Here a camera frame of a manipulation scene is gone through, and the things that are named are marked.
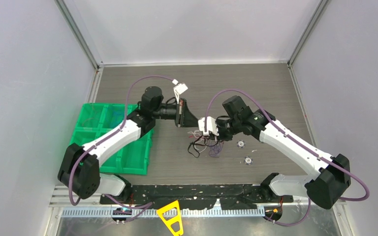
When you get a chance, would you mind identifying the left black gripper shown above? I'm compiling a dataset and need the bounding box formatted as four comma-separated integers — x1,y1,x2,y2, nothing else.
152,98,200,127

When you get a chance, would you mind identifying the multicolour cable bundle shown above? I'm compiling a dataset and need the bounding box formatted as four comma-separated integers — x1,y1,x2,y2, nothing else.
188,129,225,159

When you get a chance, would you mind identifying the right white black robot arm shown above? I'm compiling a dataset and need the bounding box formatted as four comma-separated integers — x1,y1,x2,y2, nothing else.
217,95,351,209

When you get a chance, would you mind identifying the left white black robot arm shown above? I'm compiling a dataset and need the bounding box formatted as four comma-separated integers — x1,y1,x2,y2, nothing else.
57,84,198,204

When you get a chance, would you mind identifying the blue white poker chip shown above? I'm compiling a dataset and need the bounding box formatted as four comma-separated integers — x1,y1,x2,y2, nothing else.
237,140,246,148

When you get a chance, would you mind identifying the blue poker chip near front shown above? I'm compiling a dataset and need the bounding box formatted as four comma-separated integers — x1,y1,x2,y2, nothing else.
244,156,252,165

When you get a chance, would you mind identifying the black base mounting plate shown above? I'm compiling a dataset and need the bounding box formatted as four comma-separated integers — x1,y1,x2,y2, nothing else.
114,183,293,210

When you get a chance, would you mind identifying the yellow triangular plastic piece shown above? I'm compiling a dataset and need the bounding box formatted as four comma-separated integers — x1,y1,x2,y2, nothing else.
157,200,184,236

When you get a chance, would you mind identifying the green six-compartment tray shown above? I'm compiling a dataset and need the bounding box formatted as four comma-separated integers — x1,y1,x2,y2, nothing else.
70,103,154,176

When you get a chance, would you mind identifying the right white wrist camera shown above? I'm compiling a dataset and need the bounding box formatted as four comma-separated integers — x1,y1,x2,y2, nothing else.
198,117,219,136

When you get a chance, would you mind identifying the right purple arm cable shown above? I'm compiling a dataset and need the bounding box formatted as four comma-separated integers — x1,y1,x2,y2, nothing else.
204,88,371,227

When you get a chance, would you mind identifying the white slotted cable duct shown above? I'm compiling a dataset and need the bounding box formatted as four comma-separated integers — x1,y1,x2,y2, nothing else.
61,206,265,218

